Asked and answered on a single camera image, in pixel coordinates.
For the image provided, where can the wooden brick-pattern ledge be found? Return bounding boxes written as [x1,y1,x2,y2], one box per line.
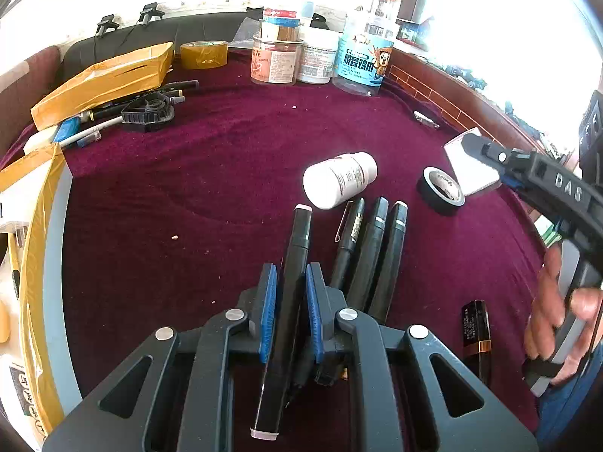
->
[385,48,578,163]

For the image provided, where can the jar with blue lid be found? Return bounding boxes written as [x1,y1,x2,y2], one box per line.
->
[260,8,303,44]

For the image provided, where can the black tape roll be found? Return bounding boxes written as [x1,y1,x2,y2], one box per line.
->
[417,166,466,217]

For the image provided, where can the maroon sofa cushion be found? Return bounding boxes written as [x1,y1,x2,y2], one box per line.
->
[0,46,64,151]

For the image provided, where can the blue plastic item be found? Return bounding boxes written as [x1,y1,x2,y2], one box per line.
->
[53,118,84,145]

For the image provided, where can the person's blue clothing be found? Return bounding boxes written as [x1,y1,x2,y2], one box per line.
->
[536,353,603,450]

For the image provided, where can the black clip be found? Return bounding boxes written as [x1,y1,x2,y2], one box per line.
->
[138,4,167,26]
[95,14,119,37]

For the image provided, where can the yellow tape roll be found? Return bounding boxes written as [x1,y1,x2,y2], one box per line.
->
[180,38,230,70]

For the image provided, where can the large clear jar blue label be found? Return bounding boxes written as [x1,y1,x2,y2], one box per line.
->
[331,9,395,98]

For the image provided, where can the small white red-label bottle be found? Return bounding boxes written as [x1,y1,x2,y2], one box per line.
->
[302,151,379,211]

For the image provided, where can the white USB charger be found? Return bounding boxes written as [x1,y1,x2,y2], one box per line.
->
[0,219,28,249]

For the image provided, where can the plain black marker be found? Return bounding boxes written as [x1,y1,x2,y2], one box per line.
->
[347,196,390,312]

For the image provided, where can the person's right hand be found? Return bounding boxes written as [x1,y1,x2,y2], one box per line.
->
[524,244,603,384]

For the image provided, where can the black ribbed tool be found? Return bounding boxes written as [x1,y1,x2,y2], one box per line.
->
[121,93,178,133]

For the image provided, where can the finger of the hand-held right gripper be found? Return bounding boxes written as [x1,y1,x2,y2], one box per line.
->
[502,172,531,194]
[463,133,539,177]

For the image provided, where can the clear plastic bag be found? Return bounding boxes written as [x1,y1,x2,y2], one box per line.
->
[230,15,265,51]

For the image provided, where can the black block gold band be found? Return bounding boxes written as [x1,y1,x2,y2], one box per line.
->
[461,299,493,385]

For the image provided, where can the black marker tan cap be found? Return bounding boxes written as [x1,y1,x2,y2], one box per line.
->
[367,201,409,325]

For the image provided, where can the small yellow taped tray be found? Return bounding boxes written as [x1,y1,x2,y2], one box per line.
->
[30,41,175,131]

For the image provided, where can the black pen with clip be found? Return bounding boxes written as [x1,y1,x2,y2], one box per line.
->
[329,197,367,291]

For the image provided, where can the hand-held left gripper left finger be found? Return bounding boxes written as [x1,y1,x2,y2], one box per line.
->
[41,263,280,452]

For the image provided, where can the clear jar red lid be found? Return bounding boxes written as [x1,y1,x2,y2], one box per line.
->
[355,0,402,26]

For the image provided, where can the metal clip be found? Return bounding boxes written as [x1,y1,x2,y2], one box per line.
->
[412,110,441,130]

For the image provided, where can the clear jar orange label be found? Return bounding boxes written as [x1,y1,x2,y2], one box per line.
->
[250,34,303,86]

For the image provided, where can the large yellow taped box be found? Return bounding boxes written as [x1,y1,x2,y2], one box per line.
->
[0,143,84,452]

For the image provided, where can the white plastic jar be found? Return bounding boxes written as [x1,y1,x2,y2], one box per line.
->
[295,29,341,86]

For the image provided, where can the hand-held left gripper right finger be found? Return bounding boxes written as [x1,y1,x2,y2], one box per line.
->
[305,263,539,452]

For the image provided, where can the black marker pale cap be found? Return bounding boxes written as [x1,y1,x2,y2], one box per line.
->
[249,204,312,437]

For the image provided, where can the white eraser block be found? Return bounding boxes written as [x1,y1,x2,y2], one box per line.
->
[23,128,60,154]

